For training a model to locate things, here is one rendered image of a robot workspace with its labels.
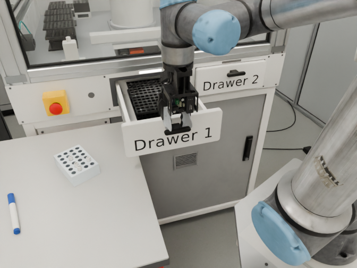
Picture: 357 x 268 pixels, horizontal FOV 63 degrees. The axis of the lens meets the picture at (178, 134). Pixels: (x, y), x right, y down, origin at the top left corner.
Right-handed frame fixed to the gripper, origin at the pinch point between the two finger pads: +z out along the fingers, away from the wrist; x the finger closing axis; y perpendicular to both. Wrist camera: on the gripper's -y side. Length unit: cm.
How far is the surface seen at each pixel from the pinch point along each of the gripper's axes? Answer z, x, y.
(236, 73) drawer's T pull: -0.5, 31.1, -26.5
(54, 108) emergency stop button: 2.2, -33.3, -24.4
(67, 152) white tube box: 10.9, -31.2, -11.7
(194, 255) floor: 90, 13, -14
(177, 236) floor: 90, 8, -27
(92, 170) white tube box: 11.8, -24.4, -2.6
